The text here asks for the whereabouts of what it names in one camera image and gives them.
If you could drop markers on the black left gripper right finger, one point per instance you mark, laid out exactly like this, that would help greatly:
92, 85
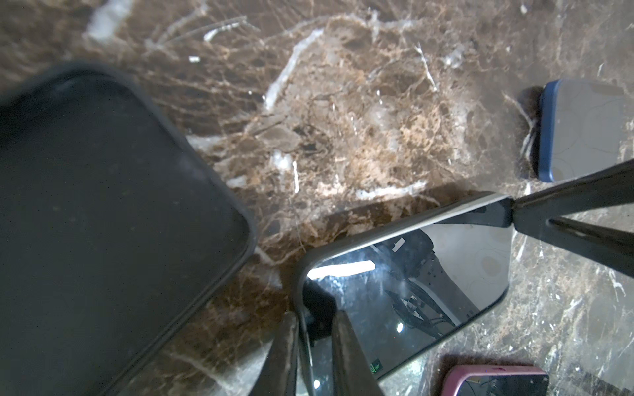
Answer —
351, 371

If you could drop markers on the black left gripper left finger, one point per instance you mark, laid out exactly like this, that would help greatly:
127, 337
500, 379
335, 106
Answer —
279, 372

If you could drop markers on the silver-edged black phone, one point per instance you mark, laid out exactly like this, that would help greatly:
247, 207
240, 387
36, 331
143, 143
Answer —
405, 286

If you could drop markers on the black phone case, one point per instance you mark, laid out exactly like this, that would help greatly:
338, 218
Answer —
114, 232

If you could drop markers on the blue-edged phone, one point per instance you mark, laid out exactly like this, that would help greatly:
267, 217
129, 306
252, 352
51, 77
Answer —
581, 128

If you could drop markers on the black phone with pink case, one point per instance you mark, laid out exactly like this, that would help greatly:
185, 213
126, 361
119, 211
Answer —
488, 380

